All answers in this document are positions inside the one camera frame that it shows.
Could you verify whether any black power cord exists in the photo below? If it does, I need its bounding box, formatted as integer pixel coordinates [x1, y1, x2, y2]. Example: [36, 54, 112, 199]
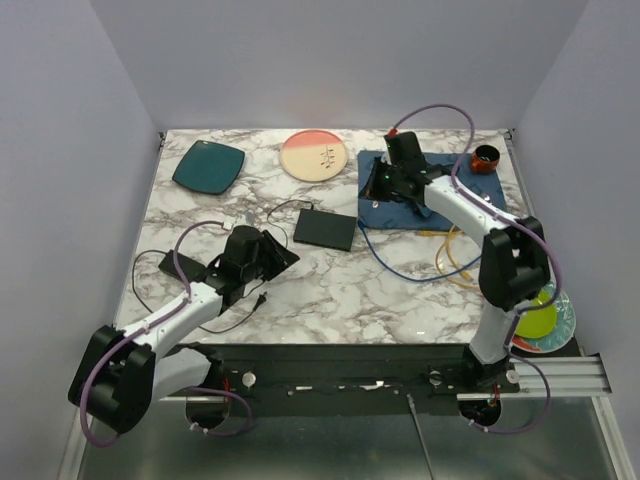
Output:
[132, 200, 316, 335]

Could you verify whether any black network switch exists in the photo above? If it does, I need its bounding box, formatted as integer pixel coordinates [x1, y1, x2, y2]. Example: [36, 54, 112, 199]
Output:
[293, 209, 357, 252]

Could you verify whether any blue ethernet cable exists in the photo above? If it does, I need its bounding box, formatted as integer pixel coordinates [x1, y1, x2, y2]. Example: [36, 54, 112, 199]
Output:
[358, 202, 484, 284]

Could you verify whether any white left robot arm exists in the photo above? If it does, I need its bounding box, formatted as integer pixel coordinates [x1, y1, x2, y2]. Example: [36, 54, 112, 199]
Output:
[68, 225, 300, 434]

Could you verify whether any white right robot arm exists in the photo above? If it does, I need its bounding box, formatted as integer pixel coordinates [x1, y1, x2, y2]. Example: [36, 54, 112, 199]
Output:
[359, 130, 551, 392]

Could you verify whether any blue cloth placemat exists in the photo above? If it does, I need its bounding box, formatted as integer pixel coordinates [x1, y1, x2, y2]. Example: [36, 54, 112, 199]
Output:
[357, 150, 506, 231]

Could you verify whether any black power adapter brick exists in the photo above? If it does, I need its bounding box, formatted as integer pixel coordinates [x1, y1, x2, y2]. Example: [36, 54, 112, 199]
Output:
[158, 249, 209, 284]

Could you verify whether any pink and cream round plate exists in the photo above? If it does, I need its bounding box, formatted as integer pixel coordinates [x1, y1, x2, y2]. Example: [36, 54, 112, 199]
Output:
[279, 129, 349, 182]

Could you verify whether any orange-brown mug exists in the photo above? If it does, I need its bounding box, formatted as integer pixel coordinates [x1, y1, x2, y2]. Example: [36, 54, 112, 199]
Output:
[470, 145, 501, 174]

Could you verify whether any teal square plate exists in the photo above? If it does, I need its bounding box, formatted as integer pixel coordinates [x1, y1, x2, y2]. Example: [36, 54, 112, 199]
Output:
[172, 140, 246, 196]

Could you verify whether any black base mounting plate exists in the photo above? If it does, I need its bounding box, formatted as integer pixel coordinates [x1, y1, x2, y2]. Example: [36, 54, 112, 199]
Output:
[102, 342, 584, 419]

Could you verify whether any lime green plate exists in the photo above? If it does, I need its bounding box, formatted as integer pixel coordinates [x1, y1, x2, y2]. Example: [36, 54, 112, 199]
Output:
[515, 299, 557, 339]

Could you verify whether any red rimmed plate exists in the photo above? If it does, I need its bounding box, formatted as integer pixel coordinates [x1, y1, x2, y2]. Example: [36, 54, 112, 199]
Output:
[512, 335, 543, 354]

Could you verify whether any light blue patterned plate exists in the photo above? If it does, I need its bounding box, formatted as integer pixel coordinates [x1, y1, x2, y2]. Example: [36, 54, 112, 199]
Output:
[528, 290, 577, 354]

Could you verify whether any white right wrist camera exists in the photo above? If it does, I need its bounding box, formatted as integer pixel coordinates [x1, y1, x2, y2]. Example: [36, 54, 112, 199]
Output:
[381, 140, 393, 165]

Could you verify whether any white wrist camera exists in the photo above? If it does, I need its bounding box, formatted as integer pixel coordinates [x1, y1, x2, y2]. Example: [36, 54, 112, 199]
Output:
[381, 140, 393, 165]
[222, 211, 255, 231]

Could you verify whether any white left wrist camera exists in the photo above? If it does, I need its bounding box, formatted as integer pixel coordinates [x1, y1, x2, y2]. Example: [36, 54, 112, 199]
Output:
[222, 211, 255, 231]

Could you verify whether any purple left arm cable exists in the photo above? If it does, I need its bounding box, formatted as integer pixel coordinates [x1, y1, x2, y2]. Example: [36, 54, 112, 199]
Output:
[79, 219, 253, 447]

